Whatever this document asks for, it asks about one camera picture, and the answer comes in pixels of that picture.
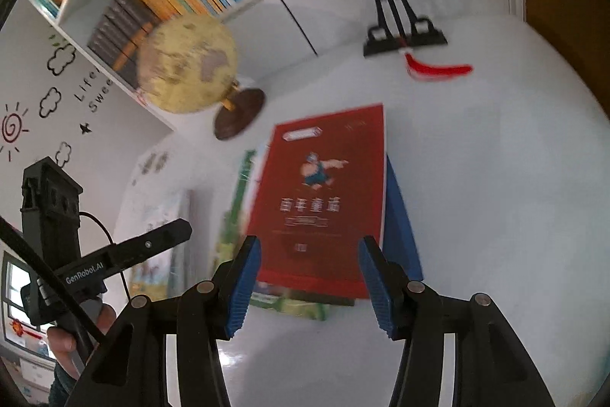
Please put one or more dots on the dark blue eagle book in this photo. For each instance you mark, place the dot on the dark blue eagle book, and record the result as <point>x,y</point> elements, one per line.
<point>402,221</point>

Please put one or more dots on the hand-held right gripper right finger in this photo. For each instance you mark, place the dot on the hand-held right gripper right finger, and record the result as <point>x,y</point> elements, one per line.
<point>376,292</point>

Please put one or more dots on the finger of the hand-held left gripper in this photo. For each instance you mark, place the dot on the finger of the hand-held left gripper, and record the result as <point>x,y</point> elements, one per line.
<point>152,242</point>

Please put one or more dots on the row of dark grey volumes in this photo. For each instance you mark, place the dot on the row of dark grey volumes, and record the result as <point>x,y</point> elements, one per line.
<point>119,30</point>

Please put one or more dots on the person's left hand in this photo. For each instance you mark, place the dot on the person's left hand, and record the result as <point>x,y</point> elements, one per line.
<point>59,345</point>

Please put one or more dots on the white bookcase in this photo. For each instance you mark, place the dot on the white bookcase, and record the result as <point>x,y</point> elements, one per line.
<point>267,21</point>

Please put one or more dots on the black fan stand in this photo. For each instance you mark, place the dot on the black fan stand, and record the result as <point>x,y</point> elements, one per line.
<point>381,44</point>

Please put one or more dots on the yellow meadow rabbit book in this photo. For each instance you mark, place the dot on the yellow meadow rabbit book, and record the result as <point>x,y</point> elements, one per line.
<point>157,206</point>

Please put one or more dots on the yellow desk globe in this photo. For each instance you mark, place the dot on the yellow desk globe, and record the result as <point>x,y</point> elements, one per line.
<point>186,63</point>

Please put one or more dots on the red tassel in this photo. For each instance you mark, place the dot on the red tassel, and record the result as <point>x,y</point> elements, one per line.
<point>443,71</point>

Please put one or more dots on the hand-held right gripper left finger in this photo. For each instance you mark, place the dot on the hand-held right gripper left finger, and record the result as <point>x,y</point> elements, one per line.
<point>244,292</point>

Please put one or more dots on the pale green leafy book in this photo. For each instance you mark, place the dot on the pale green leafy book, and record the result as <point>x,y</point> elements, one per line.
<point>295,309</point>

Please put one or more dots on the green bordered book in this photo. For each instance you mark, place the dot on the green bordered book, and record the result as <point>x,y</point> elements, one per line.
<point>248,168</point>

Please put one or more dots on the red cartoon man book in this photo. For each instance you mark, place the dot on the red cartoon man book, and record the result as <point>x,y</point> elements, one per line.
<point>286,178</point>

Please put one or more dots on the brown wooden panel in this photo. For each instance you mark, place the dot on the brown wooden panel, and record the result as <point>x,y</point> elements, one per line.
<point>562,6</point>

